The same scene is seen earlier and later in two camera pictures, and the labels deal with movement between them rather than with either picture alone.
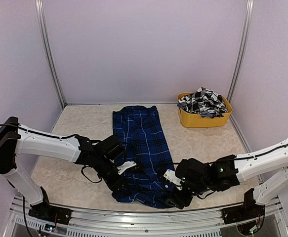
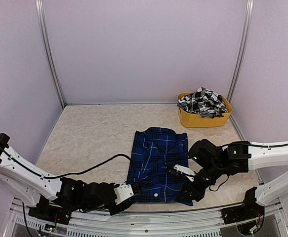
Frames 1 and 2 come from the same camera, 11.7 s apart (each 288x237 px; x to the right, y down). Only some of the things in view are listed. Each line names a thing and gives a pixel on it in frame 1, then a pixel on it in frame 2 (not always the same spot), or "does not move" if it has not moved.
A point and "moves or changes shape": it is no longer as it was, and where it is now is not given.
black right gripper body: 178,199 -> 200,191
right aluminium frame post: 245,37 does not move
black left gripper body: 101,168 -> 114,211
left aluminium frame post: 49,51 does not move
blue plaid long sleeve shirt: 140,129 moves or changes shape
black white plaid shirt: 205,101 does not move
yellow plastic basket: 190,120 does not move
